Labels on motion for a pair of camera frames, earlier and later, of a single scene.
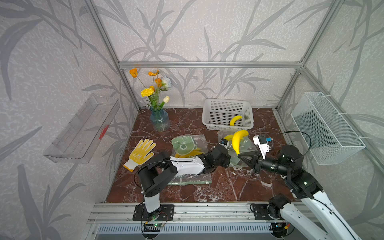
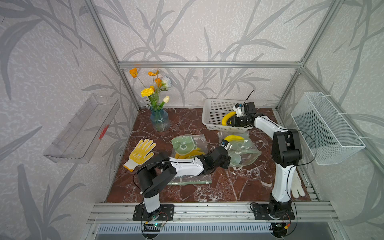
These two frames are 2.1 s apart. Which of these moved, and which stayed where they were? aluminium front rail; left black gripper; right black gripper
Moved: right black gripper
Stayed: left black gripper; aluminium front rail
